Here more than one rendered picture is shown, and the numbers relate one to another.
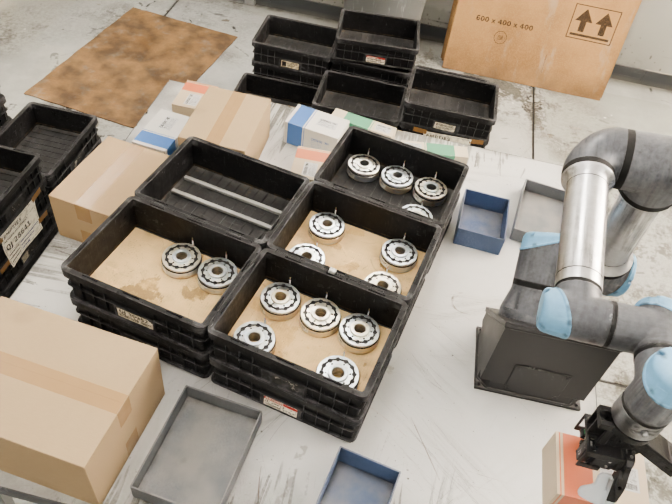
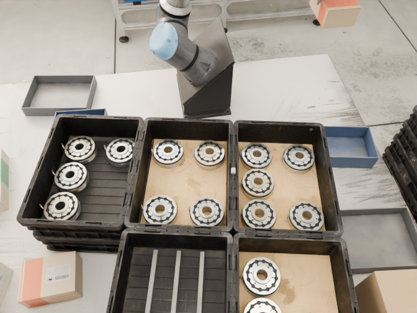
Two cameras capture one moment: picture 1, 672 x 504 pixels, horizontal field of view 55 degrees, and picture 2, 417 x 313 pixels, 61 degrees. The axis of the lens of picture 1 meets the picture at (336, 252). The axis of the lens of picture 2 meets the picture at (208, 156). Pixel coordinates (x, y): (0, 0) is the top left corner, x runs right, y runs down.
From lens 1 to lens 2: 144 cm
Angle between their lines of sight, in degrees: 60
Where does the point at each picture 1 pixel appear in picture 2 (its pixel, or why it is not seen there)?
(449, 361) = not seen: hidden behind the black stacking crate
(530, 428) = (242, 87)
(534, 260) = (184, 44)
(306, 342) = (280, 188)
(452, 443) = (273, 117)
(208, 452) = (367, 237)
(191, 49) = not seen: outside the picture
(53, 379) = not seen: outside the picture
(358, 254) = (176, 182)
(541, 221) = (63, 100)
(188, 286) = (282, 300)
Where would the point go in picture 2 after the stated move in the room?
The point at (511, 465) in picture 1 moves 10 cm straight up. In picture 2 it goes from (269, 92) to (272, 75)
